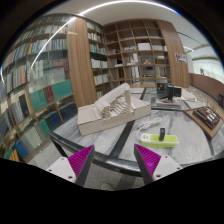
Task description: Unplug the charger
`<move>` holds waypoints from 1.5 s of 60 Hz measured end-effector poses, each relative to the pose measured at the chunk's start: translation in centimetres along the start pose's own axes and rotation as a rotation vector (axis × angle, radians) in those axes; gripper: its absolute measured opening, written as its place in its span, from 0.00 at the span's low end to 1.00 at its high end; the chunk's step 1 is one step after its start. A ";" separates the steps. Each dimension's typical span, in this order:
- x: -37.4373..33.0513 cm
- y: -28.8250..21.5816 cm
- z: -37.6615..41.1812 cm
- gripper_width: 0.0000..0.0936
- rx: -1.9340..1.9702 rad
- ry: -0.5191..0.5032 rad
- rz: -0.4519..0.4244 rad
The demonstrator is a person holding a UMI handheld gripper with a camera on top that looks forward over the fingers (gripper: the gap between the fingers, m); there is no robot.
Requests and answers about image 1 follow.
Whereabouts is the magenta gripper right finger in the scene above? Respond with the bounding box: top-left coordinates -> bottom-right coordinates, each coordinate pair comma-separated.
133,143 -> 183,186

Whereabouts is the green white power strip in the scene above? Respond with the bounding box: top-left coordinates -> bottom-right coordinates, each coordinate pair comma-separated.
140,133 -> 178,147

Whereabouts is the white sign on wall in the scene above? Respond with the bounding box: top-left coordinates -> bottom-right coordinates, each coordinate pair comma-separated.
175,53 -> 187,63

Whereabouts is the white power strip cable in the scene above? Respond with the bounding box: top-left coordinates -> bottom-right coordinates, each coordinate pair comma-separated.
135,117 -> 163,141

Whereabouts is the open wooden shelving unit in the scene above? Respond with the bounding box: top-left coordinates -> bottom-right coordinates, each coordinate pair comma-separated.
104,19 -> 171,88

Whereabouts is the dark wooden model on board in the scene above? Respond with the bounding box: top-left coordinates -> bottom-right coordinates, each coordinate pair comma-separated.
184,106 -> 224,139

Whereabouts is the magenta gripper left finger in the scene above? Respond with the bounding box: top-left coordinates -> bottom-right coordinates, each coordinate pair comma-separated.
46,144 -> 96,188

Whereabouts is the glass-front bookcase with books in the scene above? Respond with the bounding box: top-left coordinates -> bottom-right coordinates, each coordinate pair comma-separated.
0,14 -> 77,162

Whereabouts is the wooden bookshelf with books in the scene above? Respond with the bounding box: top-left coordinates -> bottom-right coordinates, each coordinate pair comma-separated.
87,21 -> 110,98

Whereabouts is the beige architectural building model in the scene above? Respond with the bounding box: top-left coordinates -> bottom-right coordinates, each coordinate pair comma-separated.
77,83 -> 151,136

